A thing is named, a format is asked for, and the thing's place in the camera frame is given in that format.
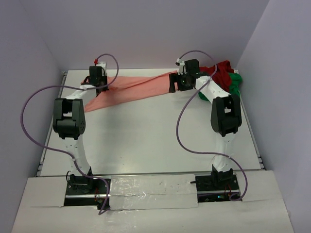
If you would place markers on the green t shirt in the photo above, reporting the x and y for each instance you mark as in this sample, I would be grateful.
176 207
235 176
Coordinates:
236 81

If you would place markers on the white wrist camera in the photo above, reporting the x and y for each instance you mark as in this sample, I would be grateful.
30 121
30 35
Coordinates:
181 66
101 64

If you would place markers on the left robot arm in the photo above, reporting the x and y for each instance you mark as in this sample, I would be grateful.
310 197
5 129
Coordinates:
69 120

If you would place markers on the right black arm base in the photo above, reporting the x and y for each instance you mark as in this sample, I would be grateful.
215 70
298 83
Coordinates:
209 192

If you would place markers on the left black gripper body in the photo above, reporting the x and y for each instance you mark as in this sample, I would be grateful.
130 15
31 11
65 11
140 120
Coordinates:
103 80

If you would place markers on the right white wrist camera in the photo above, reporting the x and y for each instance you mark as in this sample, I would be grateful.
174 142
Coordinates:
181 66

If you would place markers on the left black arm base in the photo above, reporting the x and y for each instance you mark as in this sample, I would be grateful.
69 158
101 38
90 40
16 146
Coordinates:
82 191

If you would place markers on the salmon pink t shirt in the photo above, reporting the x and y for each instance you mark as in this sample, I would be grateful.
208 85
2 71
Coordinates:
126 89

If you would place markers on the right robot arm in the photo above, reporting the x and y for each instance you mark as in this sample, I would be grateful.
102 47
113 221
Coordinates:
225 119

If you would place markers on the red t shirt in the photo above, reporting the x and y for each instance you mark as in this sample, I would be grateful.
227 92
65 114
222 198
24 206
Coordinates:
222 77

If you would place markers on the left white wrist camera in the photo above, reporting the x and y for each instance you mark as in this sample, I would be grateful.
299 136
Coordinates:
101 64

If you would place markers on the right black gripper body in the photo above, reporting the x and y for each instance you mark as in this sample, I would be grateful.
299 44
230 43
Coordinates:
183 83

